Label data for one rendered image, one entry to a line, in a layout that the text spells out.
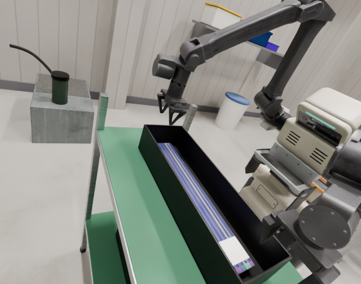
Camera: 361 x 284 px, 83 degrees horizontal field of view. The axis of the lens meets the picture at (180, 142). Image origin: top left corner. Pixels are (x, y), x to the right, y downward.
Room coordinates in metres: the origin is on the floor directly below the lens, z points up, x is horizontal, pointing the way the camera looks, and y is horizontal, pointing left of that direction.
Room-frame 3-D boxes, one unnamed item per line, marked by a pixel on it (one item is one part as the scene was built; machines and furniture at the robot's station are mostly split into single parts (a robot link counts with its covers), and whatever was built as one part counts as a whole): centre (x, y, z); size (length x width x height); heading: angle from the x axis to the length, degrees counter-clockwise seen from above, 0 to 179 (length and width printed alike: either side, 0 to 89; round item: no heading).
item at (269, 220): (0.30, -0.25, 1.14); 0.07 x 0.07 x 0.09; 39
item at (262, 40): (3.48, -0.35, 1.54); 0.52 x 0.39 x 0.20; 127
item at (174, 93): (0.72, 0.08, 1.21); 0.10 x 0.07 x 0.07; 40
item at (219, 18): (3.15, 0.10, 1.56); 0.42 x 0.35 x 0.23; 127
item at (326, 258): (0.28, -0.27, 1.21); 0.10 x 0.07 x 0.07; 39
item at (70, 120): (1.86, 1.42, 0.40); 0.83 x 0.66 x 0.80; 37
